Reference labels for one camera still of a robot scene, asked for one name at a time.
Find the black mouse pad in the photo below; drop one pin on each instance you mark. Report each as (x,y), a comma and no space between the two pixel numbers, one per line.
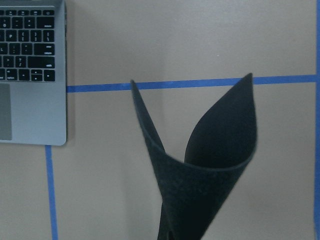
(219,149)

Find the grey laptop with black keyboard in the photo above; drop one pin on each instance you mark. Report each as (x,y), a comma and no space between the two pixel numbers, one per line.
(33,72)

